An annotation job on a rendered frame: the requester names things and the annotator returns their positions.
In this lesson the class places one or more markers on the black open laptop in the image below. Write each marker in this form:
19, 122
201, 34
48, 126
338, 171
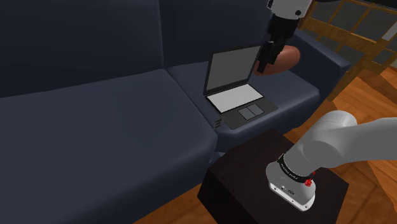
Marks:
235, 93

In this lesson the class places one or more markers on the brown oval ball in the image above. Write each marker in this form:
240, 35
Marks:
287, 60

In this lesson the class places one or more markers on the wooden frame shelf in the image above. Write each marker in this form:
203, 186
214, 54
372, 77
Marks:
356, 40

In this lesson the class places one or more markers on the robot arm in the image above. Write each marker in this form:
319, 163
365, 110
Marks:
328, 142

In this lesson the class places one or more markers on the dark blue sofa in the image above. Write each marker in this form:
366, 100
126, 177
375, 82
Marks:
93, 118

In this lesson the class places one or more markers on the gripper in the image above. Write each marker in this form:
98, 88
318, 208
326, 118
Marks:
280, 29

